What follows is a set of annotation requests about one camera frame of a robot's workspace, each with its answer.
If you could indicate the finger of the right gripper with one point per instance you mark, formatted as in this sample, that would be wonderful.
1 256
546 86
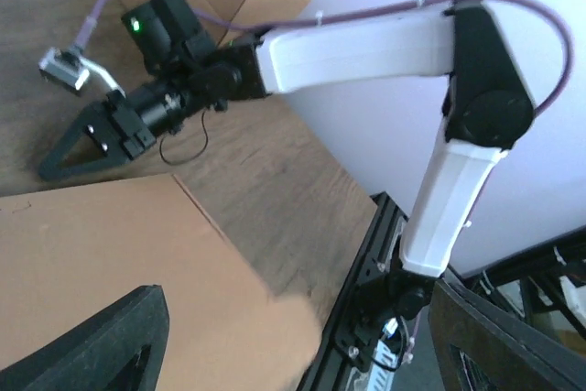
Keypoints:
93 124

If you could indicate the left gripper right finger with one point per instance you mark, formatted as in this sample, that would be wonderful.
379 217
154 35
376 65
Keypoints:
480 347

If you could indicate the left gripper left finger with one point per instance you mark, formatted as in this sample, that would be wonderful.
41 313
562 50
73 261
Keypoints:
121 347

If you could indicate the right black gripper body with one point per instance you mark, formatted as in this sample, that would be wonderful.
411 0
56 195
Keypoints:
146 113

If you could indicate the brown cardboard box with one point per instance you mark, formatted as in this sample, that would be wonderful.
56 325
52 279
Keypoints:
67 254

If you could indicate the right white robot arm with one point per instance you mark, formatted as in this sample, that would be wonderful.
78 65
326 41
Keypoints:
484 110

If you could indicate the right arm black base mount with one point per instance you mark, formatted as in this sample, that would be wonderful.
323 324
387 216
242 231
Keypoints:
373 328

